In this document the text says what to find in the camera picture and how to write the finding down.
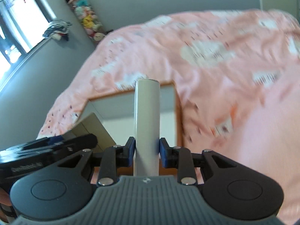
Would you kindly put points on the clothes pile on windowsill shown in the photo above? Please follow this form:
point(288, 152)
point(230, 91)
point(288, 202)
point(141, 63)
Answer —
point(57, 30)

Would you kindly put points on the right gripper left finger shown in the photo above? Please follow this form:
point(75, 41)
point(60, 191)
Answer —
point(112, 158)

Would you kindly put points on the orange cardboard storage box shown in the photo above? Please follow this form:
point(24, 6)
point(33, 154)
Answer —
point(111, 119)

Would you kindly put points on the pink patterned bed duvet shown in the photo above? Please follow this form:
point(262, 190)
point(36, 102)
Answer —
point(236, 74)

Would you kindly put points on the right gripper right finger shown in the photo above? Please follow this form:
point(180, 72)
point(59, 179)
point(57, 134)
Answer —
point(179, 158)

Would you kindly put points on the window with dark frame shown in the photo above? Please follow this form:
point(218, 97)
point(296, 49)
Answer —
point(23, 23)

